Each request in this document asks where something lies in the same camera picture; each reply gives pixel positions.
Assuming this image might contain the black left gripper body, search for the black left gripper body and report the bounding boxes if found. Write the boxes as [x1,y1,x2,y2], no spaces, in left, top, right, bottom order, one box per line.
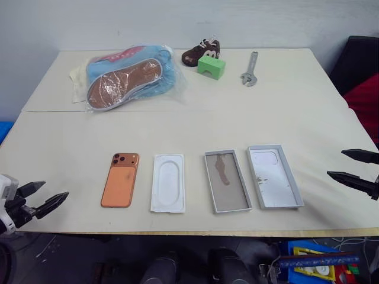
[4,189,37,228]

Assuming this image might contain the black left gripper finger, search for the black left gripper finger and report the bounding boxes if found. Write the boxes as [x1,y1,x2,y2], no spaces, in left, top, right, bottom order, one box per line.
[34,191,69,220]
[16,180,47,198]

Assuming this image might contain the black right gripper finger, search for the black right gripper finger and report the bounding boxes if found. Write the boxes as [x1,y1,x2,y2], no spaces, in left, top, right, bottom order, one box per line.
[341,149,379,164]
[326,170,379,201]

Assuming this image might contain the orange smartphone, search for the orange smartphone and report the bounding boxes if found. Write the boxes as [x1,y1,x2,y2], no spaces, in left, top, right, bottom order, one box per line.
[100,152,140,208]

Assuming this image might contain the phone box lid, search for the phone box lid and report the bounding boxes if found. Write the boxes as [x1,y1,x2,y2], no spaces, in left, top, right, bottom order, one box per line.
[246,144,305,211]

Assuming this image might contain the white moulded tray insert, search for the white moulded tray insert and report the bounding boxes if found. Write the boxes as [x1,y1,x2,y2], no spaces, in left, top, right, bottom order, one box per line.
[150,153,186,213]

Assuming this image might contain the phone box base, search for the phone box base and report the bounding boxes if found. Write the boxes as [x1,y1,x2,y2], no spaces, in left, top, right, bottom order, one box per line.
[204,149,253,215]

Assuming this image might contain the blue crate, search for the blue crate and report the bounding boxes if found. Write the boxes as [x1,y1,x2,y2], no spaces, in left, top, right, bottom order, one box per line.
[0,120,12,146]

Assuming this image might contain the blue storage bin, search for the blue storage bin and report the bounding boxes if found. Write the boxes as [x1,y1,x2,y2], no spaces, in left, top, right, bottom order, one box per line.
[285,240,344,284]

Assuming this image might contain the blue patterned tube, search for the blue patterned tube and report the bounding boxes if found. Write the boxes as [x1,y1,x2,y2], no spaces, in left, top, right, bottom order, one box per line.
[278,253,361,270]

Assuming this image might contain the colourful toy blocks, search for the colourful toy blocks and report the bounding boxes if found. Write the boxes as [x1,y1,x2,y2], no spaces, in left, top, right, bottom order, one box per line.
[340,263,361,284]

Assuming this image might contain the black chair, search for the black chair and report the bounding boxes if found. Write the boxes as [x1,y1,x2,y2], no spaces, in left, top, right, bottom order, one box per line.
[328,35,379,95]

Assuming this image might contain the dark rounded shape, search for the dark rounded shape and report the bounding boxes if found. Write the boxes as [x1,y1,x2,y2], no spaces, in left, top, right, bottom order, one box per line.
[207,247,249,284]
[139,251,181,284]

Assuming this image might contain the blue slipper with brown sole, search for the blue slipper with brown sole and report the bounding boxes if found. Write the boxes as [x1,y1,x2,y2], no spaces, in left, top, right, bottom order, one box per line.
[86,57,163,112]

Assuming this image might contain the grey adjustable wrench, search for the grey adjustable wrench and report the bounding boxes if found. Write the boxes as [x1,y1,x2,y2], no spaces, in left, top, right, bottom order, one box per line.
[240,51,259,87]

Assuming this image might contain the blue slipper with pink band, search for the blue slipper with pink band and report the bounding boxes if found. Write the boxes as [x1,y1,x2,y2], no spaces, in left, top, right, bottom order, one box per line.
[87,44,169,72]

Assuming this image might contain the slippers in plastic bag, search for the slippers in plastic bag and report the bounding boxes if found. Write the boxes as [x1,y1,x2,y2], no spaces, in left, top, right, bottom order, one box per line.
[85,44,189,114]

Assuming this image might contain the green foam block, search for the green foam block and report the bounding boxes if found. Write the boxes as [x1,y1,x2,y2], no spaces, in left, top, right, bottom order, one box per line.
[197,56,227,80]

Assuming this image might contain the brown toy shoe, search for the brown toy shoe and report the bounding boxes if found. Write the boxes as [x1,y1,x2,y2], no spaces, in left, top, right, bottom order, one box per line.
[181,38,221,67]

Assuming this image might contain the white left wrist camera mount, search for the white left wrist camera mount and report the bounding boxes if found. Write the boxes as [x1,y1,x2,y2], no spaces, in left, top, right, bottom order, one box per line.
[0,173,20,235]

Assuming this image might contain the white cable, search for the white cable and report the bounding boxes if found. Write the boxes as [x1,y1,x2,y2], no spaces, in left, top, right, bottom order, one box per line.
[331,236,379,252]

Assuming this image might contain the yellow plastic frame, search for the yellow plastic frame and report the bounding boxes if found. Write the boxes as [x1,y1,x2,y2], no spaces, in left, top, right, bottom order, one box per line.
[293,247,337,280]

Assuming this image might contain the small metal bracket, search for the small metal bracket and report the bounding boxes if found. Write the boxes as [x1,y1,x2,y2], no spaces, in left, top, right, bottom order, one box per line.
[259,262,281,279]

